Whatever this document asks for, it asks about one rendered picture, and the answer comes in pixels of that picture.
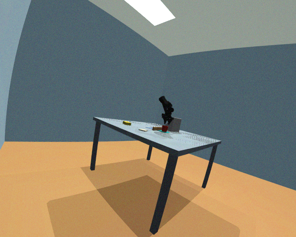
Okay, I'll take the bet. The red cup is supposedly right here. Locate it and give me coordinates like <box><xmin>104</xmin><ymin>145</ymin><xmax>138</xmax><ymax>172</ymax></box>
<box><xmin>162</xmin><ymin>125</ymin><xmax>168</xmax><ymax>132</ymax></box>

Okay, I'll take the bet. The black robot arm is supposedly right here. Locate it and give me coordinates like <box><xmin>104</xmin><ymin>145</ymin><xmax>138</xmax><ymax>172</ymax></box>
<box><xmin>159</xmin><ymin>96</ymin><xmax>174</xmax><ymax>116</ymax></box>

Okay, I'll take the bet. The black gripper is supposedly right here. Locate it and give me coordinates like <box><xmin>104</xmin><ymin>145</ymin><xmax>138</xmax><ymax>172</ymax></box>
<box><xmin>162</xmin><ymin>112</ymin><xmax>174</xmax><ymax>125</ymax></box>

